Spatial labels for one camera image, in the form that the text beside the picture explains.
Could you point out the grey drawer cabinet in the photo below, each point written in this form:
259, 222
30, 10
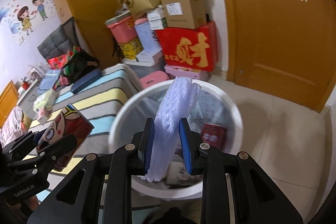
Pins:
27, 99

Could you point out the dark grey padded headboard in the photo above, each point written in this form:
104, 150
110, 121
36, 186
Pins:
61, 40

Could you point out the brown cardboard box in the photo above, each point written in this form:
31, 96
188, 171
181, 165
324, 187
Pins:
188, 14

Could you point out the white stacked boxes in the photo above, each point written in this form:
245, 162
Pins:
156, 18

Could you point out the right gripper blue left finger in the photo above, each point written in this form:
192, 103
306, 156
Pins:
146, 144

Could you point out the yellow patterned box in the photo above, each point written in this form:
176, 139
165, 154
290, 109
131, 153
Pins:
131, 49

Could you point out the cartoon couple wall sticker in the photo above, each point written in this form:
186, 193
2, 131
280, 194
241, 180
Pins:
25, 16

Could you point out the red gift box gold character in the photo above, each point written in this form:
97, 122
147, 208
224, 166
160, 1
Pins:
193, 49

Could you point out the red patterned blanket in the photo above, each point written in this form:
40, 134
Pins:
58, 62

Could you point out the pink plastic stool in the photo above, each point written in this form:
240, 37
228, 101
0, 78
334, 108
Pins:
153, 78

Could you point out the striped table cloth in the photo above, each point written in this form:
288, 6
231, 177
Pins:
99, 102

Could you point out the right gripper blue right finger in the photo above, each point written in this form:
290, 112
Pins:
190, 142

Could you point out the red cartoon snack box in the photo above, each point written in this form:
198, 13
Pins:
70, 121

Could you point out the lavender plastic container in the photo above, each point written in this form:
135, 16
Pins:
147, 36

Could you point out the red drink can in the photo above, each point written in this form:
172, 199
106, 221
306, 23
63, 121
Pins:
214, 135

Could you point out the purple foam net sleeve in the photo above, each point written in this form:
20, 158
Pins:
179, 100

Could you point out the wooden door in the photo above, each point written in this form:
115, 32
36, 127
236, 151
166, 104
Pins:
285, 48

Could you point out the pink plastic storage bin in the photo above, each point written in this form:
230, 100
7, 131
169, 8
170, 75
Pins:
122, 28

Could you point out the blue folded cloth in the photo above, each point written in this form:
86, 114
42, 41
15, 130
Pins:
49, 80

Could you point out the small red white box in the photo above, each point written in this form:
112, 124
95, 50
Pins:
43, 115

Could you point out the black bag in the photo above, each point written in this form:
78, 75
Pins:
80, 64

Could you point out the navy blue pencil case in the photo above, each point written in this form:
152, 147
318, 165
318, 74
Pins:
86, 80

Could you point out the yellow-green tissue pack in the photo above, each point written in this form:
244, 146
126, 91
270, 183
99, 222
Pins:
45, 100

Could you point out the floral bedding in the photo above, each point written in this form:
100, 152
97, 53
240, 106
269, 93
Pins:
16, 125

